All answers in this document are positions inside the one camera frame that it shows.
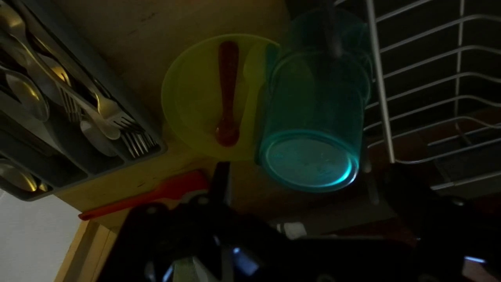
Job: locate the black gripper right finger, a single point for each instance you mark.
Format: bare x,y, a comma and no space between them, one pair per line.
383,185

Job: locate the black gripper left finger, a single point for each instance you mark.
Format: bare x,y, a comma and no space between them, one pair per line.
219,182

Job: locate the teal translucent plastic cup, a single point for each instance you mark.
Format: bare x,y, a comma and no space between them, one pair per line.
313,119

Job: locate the red long plastic utensil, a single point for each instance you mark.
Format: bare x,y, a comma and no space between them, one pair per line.
156,194

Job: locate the green plastic plate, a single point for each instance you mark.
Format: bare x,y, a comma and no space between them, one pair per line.
195,94

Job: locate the red plastic spoon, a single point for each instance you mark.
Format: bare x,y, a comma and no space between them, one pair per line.
227,88

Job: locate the grey cutlery tray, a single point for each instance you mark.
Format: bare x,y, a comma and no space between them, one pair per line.
78,157

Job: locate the silver table spoon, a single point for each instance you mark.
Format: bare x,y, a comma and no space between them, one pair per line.
23,94

